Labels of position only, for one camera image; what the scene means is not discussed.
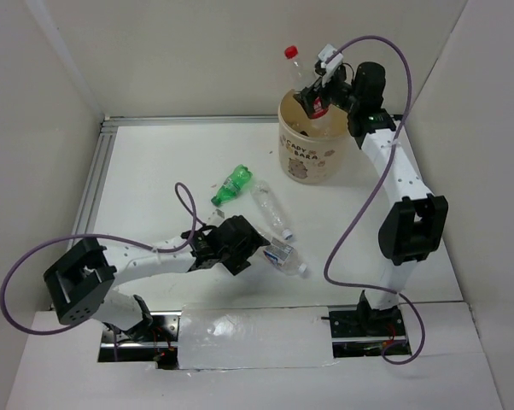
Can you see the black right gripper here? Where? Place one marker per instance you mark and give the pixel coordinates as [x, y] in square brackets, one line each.
[306, 98]

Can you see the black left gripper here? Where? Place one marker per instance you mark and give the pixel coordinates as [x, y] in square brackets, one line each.
[248, 247]

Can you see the large red label bottle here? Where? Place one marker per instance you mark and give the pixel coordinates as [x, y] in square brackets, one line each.
[303, 77]

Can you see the clear bottle blue label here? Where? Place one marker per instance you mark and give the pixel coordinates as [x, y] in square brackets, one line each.
[282, 256]

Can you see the long clear plastic bottle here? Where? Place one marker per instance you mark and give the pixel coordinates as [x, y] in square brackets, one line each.
[271, 209]

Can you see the green plastic bottle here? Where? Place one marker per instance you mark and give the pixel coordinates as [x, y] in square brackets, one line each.
[232, 186]

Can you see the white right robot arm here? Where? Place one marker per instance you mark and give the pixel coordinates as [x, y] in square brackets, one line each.
[414, 224]

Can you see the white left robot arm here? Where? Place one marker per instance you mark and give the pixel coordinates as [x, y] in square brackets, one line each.
[83, 284]

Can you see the beige capybara bin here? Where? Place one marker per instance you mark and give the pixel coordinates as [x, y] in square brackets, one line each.
[310, 151]

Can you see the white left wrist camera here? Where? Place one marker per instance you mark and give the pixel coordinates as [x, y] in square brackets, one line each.
[216, 218]

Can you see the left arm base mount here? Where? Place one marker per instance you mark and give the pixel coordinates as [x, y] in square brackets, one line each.
[158, 346]

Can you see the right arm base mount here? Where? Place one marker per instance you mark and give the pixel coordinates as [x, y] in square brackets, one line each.
[357, 333]

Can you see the aluminium frame rail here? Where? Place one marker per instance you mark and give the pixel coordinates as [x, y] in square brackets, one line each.
[130, 193]

